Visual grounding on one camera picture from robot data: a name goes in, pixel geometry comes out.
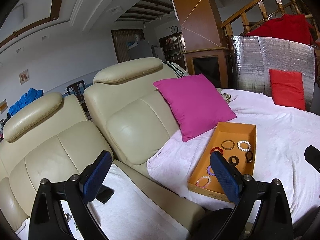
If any white bead bracelet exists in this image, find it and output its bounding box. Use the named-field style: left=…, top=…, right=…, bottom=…
left=236, top=140, right=252, bottom=152

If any dark brown hair tie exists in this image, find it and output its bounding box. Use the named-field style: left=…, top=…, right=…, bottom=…
left=228, top=155, right=241, bottom=167

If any pink clear bead bracelet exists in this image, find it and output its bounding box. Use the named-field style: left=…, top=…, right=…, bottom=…
left=195, top=175, right=213, bottom=189

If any thin metal bangle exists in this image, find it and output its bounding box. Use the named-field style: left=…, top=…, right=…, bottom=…
left=221, top=140, right=235, bottom=151

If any red bead bracelet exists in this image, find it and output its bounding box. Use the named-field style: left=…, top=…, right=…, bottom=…
left=209, top=146, right=225, bottom=156

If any black smartphone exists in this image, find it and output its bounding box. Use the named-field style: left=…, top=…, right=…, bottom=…
left=96, top=185, right=114, bottom=204

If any pale pink blanket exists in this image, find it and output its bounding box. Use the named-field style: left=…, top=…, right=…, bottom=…
left=146, top=89, right=319, bottom=224

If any cream leather armchair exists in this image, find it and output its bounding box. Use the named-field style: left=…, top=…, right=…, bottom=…
left=1, top=92, right=111, bottom=231
left=84, top=57, right=205, bottom=230

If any white towel on seat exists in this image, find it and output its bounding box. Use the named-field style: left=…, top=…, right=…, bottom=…
left=16, top=163, right=190, bottom=240

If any small red cushion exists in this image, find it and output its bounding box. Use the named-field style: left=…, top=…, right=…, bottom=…
left=268, top=69, right=306, bottom=111

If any orange cardboard tray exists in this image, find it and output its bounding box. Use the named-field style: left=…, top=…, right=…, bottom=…
left=188, top=122, right=257, bottom=203

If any patterned fabric piece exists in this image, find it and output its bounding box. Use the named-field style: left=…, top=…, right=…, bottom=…
left=221, top=93, right=236, bottom=103

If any blue garment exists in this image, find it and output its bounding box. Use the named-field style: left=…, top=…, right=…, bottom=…
left=7, top=88, right=43, bottom=117

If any silver foil insulation panel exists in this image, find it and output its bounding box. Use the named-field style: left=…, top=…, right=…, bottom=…
left=231, top=36, right=315, bottom=111

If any magenta cushion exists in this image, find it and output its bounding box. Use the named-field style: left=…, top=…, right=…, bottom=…
left=153, top=74, right=236, bottom=142

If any large red cushion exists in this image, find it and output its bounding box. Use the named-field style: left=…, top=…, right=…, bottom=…
left=247, top=14, right=313, bottom=45

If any wooden cabinet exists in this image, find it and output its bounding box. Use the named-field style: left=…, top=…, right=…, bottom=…
left=183, top=47, right=229, bottom=88

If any brown wooden pillar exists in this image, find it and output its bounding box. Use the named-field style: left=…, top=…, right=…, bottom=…
left=172, top=0, right=226, bottom=51

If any framed wall picture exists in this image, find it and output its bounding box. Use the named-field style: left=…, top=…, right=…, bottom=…
left=19, top=69, right=29, bottom=85

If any round wall clock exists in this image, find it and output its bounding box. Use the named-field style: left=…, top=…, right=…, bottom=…
left=170, top=25, right=178, bottom=34

